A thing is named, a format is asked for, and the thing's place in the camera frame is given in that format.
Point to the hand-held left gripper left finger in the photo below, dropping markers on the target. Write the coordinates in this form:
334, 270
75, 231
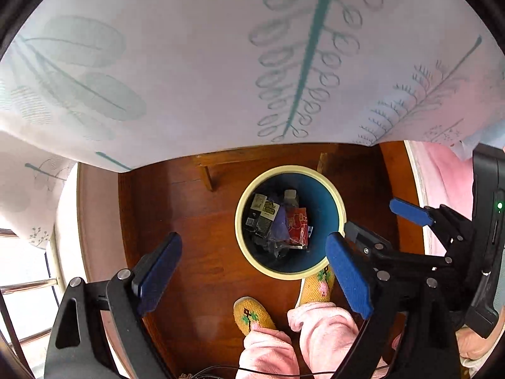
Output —
161, 272

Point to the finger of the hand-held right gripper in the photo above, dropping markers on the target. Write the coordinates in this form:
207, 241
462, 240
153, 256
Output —
365, 239
410, 211

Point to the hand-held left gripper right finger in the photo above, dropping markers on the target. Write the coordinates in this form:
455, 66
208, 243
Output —
349, 276

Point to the blue bin cream rim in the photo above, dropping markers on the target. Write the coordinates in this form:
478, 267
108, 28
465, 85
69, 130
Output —
323, 213

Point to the red snack packet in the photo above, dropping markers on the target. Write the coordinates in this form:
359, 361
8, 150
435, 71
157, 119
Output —
296, 227

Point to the purple paper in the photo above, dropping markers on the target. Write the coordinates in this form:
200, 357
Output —
281, 225

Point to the small plastic bottle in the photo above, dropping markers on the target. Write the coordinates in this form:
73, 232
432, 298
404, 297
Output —
290, 196

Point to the dark green box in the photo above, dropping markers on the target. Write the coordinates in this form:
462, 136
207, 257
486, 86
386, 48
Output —
269, 227

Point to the black box with barcode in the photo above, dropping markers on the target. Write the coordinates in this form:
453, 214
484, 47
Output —
255, 221

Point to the person's right hand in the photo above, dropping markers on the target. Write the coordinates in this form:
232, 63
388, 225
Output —
473, 343

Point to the yellow knitted slipper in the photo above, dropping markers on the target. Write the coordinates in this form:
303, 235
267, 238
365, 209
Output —
248, 312
315, 288

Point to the pink blanket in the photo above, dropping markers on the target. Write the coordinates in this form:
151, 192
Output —
434, 181

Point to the pink fleece pants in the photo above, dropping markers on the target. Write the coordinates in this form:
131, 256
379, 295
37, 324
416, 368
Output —
331, 339

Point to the barred window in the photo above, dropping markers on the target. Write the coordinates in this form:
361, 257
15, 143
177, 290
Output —
31, 284

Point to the leaf printed bed sheet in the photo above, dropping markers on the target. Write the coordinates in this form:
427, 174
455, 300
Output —
197, 67

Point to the wooden bed frame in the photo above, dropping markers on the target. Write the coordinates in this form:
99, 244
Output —
207, 173

